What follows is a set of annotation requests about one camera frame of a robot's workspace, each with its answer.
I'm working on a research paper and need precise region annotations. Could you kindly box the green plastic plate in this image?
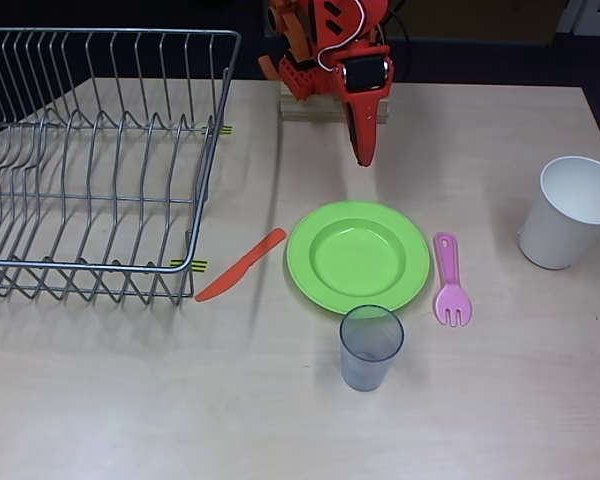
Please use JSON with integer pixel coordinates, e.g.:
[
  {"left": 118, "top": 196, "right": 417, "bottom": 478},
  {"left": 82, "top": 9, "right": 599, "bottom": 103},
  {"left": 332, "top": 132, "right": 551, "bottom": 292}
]
[{"left": 285, "top": 199, "right": 432, "bottom": 317}]

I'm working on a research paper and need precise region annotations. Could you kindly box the pink plastic fork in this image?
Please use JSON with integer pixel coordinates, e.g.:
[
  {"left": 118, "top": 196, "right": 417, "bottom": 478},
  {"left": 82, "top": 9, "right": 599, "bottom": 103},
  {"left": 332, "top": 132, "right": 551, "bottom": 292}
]
[{"left": 432, "top": 232, "right": 474, "bottom": 329}]

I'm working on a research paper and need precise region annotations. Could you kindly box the orange plastic knife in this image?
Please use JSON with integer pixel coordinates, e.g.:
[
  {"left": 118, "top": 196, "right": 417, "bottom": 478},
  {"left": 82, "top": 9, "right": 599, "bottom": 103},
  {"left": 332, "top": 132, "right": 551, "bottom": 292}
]
[{"left": 194, "top": 228, "right": 288, "bottom": 304}]

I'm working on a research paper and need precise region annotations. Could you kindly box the clear grey plastic tumbler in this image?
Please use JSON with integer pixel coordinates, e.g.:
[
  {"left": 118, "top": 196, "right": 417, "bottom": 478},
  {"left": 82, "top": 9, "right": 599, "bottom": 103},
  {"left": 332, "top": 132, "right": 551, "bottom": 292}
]
[{"left": 338, "top": 303, "right": 405, "bottom": 393}]

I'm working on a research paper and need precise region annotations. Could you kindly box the wooden base block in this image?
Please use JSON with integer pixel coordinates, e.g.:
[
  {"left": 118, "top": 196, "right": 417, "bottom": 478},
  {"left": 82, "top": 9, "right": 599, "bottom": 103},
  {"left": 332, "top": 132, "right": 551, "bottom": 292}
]
[{"left": 279, "top": 82, "right": 391, "bottom": 125}]

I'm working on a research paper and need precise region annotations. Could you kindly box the light orange table clamp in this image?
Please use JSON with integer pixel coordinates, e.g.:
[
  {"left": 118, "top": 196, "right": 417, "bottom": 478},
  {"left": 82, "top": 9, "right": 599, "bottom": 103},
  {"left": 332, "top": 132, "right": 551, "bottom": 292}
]
[{"left": 257, "top": 0, "right": 311, "bottom": 81}]

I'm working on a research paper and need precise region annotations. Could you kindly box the white paper cup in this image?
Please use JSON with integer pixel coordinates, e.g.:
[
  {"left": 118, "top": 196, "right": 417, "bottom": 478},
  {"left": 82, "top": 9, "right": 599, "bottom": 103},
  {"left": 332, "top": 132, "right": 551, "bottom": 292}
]
[{"left": 517, "top": 155, "right": 600, "bottom": 271}]

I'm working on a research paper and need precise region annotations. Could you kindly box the black power cable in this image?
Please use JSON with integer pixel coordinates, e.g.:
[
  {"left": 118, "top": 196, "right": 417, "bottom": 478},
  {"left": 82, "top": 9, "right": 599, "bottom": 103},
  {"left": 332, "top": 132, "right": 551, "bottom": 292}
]
[{"left": 385, "top": 7, "right": 412, "bottom": 84}]

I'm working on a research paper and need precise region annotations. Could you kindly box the white servo cable loop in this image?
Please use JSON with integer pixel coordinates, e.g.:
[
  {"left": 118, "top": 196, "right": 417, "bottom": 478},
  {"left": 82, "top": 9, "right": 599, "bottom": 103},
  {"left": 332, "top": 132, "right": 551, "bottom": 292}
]
[{"left": 315, "top": 0, "right": 370, "bottom": 72}]

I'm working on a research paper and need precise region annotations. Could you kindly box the metal wire dish rack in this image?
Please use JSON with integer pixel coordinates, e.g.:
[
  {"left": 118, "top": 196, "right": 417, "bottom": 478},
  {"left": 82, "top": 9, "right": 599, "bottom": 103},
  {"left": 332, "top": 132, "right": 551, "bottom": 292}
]
[{"left": 0, "top": 28, "right": 242, "bottom": 307}]

